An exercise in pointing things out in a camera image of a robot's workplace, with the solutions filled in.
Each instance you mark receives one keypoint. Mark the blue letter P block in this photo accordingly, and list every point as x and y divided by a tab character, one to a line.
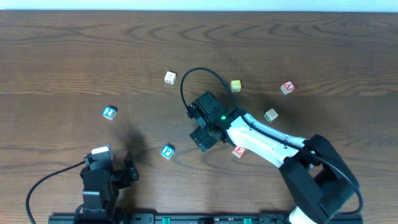
167	152

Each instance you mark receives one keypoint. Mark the red letter E block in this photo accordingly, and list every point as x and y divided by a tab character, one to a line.
239	151

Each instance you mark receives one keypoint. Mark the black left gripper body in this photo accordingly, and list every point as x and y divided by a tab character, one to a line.
123	176

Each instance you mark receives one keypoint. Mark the black mounting rail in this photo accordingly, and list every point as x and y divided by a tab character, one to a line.
149	218

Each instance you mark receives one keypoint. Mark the yellow wooden block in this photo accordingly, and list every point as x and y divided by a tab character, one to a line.
235	85

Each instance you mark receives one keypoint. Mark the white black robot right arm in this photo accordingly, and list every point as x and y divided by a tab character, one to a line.
320	182

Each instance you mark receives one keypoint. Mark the green edged wooden block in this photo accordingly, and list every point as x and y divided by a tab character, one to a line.
270	115

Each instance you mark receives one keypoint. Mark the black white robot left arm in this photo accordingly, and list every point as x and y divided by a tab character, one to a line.
101	186

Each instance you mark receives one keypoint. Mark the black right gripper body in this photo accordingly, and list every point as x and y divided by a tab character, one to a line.
193	112

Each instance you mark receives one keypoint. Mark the plain white wooden block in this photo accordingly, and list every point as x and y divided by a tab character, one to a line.
170	77

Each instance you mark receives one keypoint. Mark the red letter A block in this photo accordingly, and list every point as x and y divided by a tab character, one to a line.
287	87

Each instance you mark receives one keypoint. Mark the blue number 2 block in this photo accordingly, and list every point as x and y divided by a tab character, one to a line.
109	113

